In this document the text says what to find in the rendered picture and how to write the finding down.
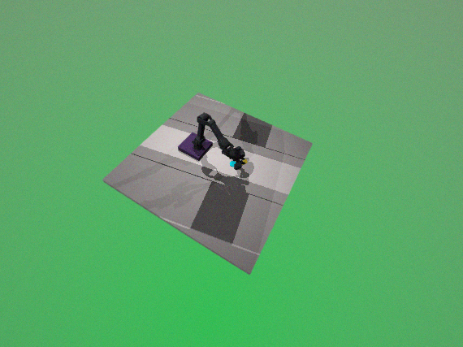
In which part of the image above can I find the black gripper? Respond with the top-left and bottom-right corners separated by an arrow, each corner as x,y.
229,157 -> 245,170

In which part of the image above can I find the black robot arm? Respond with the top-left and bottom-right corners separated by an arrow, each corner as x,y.
192,112 -> 245,160

